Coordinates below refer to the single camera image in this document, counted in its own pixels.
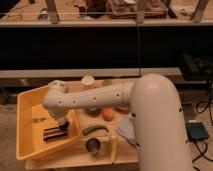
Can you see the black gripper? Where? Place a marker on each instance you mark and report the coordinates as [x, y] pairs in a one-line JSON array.
[[64, 126]]

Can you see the yellow plastic tray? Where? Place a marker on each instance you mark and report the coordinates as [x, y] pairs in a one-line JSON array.
[[32, 119]]

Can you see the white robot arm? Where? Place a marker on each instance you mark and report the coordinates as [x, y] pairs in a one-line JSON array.
[[159, 126]]

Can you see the green cucumber toy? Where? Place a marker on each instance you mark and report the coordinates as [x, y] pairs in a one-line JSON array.
[[91, 129]]

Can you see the brown bowl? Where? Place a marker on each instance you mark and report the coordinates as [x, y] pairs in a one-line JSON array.
[[93, 112]]

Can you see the small metal cup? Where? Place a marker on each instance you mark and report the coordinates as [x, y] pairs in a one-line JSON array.
[[93, 146]]

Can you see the wooden toy kitchen table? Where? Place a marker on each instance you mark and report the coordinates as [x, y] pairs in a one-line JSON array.
[[77, 157]]

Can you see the orange toy fruit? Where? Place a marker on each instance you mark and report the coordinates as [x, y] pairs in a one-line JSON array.
[[107, 114]]

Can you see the grey cloth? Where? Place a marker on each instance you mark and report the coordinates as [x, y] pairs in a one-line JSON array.
[[126, 130]]

